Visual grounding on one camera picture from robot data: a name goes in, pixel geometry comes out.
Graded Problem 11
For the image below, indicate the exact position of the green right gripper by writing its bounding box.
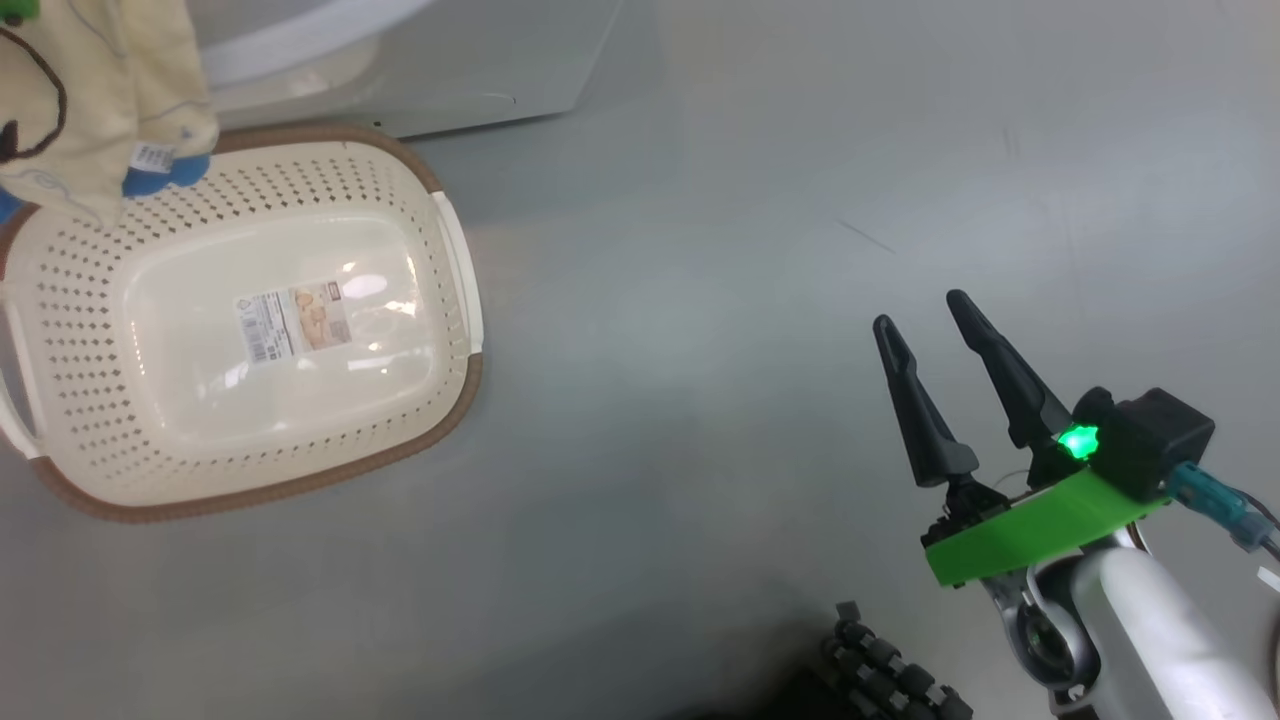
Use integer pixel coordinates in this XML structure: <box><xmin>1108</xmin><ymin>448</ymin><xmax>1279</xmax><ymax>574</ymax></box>
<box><xmin>872</xmin><ymin>290</ymin><xmax>1173</xmax><ymax>590</ymax></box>

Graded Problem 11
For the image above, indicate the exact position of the cream blue-trimmed baby garment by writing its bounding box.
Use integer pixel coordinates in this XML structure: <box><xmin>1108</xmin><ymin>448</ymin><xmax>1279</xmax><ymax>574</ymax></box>
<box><xmin>0</xmin><ymin>0</ymin><xmax>221</xmax><ymax>226</ymax></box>

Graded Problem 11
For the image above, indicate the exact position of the white front-load washing machine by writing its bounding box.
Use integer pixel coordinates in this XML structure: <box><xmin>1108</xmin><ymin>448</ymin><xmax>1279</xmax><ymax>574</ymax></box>
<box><xmin>185</xmin><ymin>0</ymin><xmax>626</xmax><ymax>139</ymax></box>

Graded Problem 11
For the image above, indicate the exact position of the cream laundry basket brown rim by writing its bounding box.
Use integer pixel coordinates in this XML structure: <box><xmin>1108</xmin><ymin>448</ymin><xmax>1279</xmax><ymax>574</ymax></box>
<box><xmin>0</xmin><ymin>125</ymin><xmax>486</xmax><ymax>524</ymax></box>

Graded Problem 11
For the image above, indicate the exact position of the thin black left gripper cable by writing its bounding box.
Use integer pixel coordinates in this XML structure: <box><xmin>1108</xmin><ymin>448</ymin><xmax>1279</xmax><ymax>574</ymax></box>
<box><xmin>0</xmin><ymin>25</ymin><xmax>69</xmax><ymax>166</ymax></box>

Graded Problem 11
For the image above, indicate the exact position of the teal right camera cable connector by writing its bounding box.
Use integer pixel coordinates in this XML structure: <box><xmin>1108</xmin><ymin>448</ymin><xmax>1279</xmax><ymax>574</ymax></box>
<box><xmin>1165</xmin><ymin>462</ymin><xmax>1276</xmax><ymax>553</ymax></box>

